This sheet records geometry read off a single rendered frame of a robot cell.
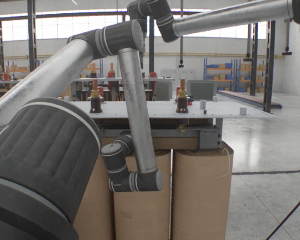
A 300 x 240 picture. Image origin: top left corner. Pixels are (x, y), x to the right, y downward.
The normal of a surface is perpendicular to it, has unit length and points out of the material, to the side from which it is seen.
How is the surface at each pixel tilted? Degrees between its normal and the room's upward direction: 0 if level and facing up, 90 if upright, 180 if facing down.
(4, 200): 41
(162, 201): 90
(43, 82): 49
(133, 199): 90
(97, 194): 90
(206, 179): 90
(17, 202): 45
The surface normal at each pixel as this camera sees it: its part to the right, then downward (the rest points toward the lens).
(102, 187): 0.74, 0.13
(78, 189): 0.84, -0.32
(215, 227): 0.24, 0.18
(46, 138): 0.45, -0.63
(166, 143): 0.00, 0.18
